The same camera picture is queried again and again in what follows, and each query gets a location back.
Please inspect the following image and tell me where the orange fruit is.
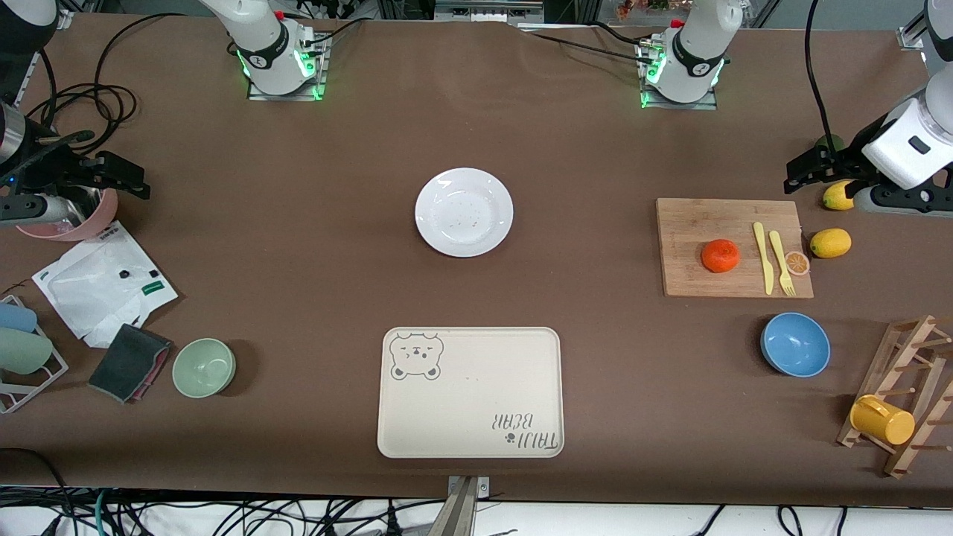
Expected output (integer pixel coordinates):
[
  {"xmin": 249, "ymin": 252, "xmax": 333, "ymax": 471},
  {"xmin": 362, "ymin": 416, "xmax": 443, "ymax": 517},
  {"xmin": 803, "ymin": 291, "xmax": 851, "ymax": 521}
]
[{"xmin": 701, "ymin": 238, "xmax": 742, "ymax": 274}]

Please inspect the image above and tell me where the white round plate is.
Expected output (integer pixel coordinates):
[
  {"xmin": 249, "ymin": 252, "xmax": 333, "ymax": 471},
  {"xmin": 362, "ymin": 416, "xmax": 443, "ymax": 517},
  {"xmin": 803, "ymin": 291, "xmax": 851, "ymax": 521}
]
[{"xmin": 415, "ymin": 167, "xmax": 514, "ymax": 258}]

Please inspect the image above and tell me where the yellow lemon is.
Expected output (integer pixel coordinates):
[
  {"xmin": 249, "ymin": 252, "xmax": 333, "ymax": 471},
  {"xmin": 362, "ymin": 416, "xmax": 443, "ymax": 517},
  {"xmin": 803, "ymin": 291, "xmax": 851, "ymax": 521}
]
[
  {"xmin": 823, "ymin": 179, "xmax": 857, "ymax": 211},
  {"xmin": 809, "ymin": 228, "xmax": 852, "ymax": 260}
]

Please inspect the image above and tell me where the pink bowl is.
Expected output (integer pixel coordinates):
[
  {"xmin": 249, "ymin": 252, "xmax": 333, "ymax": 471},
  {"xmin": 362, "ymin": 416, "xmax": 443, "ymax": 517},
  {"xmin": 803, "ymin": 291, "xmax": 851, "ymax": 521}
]
[{"xmin": 15, "ymin": 188, "xmax": 118, "ymax": 242}]

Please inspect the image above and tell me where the yellow plastic fork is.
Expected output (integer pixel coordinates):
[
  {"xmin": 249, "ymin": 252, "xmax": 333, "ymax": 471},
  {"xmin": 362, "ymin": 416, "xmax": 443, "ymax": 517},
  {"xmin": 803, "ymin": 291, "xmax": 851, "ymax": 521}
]
[{"xmin": 768, "ymin": 230, "xmax": 797, "ymax": 297}]

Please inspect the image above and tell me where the yellow plastic knife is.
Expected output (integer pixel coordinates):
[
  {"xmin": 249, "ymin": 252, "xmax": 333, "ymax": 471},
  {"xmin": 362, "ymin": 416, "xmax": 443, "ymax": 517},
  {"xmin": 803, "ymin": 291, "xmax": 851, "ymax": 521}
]
[{"xmin": 753, "ymin": 221, "xmax": 775, "ymax": 296}]

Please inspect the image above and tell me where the white plastic bag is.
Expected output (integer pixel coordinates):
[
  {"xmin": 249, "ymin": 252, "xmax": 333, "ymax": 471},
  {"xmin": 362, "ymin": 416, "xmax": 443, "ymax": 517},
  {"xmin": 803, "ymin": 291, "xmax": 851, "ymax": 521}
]
[{"xmin": 31, "ymin": 220, "xmax": 179, "ymax": 349}]

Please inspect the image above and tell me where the light blue cup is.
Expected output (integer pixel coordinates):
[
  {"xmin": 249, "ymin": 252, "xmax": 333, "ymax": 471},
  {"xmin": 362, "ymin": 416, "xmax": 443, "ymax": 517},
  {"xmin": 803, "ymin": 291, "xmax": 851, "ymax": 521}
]
[{"xmin": 0, "ymin": 302, "xmax": 38, "ymax": 334}]

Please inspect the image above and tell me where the wooden cutting board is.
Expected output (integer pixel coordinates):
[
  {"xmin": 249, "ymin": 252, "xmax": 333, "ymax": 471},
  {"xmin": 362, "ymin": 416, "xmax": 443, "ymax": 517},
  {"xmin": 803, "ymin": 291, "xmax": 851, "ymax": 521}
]
[{"xmin": 656, "ymin": 198, "xmax": 815, "ymax": 299}]

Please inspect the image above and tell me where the blue bowl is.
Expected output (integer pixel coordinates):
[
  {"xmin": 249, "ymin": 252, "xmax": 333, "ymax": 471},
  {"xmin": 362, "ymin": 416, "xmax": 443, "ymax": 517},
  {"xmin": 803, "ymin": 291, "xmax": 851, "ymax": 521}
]
[{"xmin": 760, "ymin": 312, "xmax": 832, "ymax": 378}]

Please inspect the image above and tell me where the dark grey cloth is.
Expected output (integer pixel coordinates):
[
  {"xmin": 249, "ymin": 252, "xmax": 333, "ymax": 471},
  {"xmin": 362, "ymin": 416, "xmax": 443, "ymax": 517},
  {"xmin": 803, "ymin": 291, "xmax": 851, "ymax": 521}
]
[{"xmin": 88, "ymin": 323, "xmax": 173, "ymax": 404}]

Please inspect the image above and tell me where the pale green cup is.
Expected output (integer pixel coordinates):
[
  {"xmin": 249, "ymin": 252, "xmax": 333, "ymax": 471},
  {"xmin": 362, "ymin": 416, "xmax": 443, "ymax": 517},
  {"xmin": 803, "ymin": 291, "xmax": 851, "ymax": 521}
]
[{"xmin": 0, "ymin": 328, "xmax": 54, "ymax": 375}]

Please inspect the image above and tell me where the pale green bowl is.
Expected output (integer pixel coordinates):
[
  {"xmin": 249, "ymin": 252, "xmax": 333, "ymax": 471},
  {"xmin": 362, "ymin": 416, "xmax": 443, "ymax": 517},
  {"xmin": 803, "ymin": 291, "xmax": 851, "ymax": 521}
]
[{"xmin": 172, "ymin": 338, "xmax": 237, "ymax": 399}]

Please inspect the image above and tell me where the yellow cup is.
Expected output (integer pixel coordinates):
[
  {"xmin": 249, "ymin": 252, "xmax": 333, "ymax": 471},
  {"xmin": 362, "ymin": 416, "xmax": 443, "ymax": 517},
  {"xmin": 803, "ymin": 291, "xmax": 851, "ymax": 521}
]
[{"xmin": 850, "ymin": 395, "xmax": 916, "ymax": 446}]

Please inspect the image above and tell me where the wooden cup rack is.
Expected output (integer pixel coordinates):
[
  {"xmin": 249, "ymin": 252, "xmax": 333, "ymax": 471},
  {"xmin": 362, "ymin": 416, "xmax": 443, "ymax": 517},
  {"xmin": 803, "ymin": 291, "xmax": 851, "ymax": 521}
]
[{"xmin": 837, "ymin": 315, "xmax": 953, "ymax": 479}]

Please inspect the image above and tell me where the cream bear print tray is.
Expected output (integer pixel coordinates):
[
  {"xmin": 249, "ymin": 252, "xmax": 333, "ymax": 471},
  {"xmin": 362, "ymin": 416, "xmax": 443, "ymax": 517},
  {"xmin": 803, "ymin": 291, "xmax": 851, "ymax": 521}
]
[{"xmin": 377, "ymin": 327, "xmax": 565, "ymax": 459}]

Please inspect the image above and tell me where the coiled black cable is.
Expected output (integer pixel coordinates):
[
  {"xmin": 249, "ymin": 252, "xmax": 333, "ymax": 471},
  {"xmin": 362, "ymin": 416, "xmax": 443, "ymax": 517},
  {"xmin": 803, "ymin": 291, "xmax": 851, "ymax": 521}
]
[{"xmin": 26, "ymin": 13, "xmax": 187, "ymax": 150}]

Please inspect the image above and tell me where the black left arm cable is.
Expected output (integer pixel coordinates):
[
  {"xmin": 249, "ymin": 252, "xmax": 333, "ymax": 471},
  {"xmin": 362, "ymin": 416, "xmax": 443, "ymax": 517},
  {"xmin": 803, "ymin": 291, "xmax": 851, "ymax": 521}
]
[{"xmin": 805, "ymin": 0, "xmax": 842, "ymax": 157}]

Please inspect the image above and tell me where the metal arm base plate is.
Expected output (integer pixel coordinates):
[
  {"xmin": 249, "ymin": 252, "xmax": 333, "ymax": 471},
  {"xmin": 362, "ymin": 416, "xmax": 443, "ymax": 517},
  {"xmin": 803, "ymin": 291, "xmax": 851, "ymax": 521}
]
[
  {"xmin": 247, "ymin": 37, "xmax": 330, "ymax": 101},
  {"xmin": 640, "ymin": 45, "xmax": 719, "ymax": 111}
]

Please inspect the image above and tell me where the white wire rack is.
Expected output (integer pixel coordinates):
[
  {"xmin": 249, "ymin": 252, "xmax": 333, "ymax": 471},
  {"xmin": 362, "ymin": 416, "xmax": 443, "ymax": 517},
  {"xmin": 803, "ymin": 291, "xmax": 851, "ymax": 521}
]
[{"xmin": 0, "ymin": 295, "xmax": 69, "ymax": 415}]

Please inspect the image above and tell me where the aluminium frame profile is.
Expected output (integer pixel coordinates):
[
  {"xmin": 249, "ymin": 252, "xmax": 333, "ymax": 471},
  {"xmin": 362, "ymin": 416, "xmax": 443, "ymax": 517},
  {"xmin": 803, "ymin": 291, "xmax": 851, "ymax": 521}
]
[{"xmin": 434, "ymin": 0, "xmax": 546, "ymax": 25}]

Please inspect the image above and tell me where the metal table edge bracket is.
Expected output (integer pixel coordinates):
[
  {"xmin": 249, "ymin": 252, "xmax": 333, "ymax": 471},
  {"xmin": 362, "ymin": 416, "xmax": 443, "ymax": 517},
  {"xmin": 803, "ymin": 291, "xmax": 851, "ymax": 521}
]
[{"xmin": 434, "ymin": 476, "xmax": 492, "ymax": 536}]

